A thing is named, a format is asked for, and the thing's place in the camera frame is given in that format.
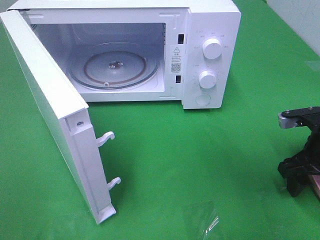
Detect white microwave knob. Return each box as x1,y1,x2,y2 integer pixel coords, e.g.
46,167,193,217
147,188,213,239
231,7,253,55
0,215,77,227
198,70,217,89
202,36,223,60

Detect lower white microwave knob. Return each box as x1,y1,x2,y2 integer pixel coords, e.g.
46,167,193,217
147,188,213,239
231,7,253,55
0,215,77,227
198,70,217,89

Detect white microwave oven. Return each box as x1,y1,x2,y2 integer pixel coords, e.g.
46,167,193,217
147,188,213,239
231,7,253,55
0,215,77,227
4,0,241,109

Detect upper white microwave knob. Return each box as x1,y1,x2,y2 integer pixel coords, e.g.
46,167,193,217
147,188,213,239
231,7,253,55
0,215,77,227
202,36,223,60

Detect round door release button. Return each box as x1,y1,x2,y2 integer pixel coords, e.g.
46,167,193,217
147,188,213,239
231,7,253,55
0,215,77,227
195,93,211,106

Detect white microwave door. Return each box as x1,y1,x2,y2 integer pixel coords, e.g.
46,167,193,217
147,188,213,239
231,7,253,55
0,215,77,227
0,10,121,224

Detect pink round plate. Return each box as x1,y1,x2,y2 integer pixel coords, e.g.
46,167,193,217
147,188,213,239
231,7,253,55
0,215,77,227
309,175,320,198

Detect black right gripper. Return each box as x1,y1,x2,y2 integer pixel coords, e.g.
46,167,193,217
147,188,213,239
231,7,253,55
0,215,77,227
277,113,320,197

